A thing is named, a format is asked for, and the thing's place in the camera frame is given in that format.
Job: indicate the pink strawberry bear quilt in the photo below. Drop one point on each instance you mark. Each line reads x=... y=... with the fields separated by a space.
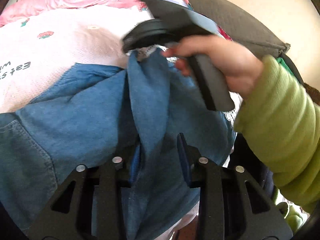
x=36 y=51

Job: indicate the grey upholstered headboard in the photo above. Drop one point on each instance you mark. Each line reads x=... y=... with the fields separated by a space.
x=242 y=27

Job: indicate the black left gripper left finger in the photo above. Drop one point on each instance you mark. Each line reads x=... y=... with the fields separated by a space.
x=87 y=205

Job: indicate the pink red blanket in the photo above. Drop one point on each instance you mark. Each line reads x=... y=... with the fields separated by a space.
x=27 y=8

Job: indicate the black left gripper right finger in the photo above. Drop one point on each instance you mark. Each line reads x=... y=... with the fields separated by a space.
x=232 y=204

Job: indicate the blue denim pants lace hem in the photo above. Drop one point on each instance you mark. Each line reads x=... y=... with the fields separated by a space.
x=92 y=112

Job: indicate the right hand red nails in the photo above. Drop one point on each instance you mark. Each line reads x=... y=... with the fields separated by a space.
x=239 y=66

